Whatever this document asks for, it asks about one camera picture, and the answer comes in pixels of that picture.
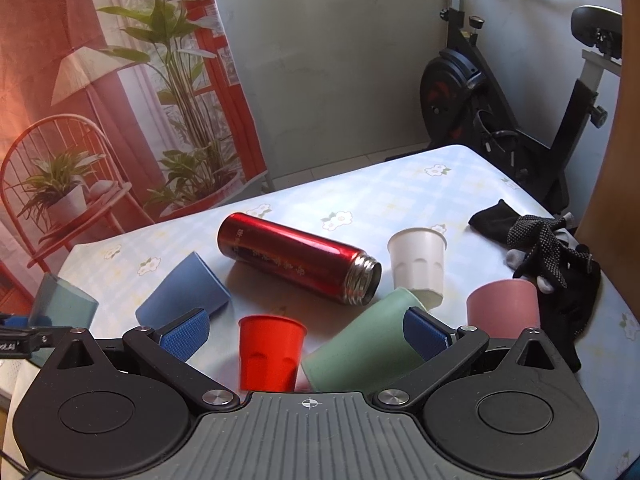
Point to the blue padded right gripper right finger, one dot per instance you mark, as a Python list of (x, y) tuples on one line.
[(448, 354)]

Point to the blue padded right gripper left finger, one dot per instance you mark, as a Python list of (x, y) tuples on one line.
[(161, 354)]

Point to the blue cup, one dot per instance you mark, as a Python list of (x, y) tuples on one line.
[(190, 285)]

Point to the light green cup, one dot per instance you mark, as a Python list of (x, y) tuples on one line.
[(370, 353)]

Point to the pink cup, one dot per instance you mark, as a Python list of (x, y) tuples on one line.
[(504, 308)]

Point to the white plastic cup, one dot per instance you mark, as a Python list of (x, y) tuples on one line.
[(417, 258)]

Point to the red plastic cup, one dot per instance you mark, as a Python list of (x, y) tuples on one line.
[(271, 347)]

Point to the teal translucent cup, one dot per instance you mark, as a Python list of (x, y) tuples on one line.
[(59, 303)]

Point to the checked floral tablecloth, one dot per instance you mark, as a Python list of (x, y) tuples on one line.
[(280, 438)]

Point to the red metal thermos bottle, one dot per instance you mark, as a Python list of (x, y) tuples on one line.
[(331, 269)]

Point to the black dotted glove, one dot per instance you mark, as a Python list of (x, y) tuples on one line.
[(566, 274)]

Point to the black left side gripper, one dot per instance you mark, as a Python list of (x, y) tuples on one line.
[(20, 338)]

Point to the brown wooden panel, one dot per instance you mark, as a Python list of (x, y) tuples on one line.
[(610, 226)]

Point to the black exercise bike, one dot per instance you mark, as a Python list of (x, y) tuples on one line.
[(521, 83)]

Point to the printed room scene tapestry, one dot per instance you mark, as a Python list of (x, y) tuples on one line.
[(115, 115)]

